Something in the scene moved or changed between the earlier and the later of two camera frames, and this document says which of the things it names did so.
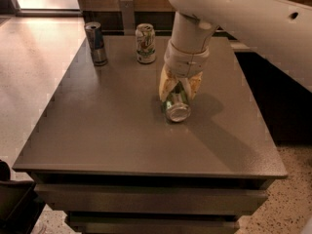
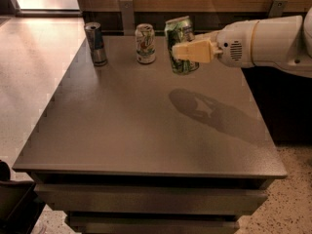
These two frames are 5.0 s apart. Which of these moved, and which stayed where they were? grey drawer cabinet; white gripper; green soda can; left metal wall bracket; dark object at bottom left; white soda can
Moved: green soda can; white gripper
Stayed: white soda can; dark object at bottom left; left metal wall bracket; grey drawer cabinet
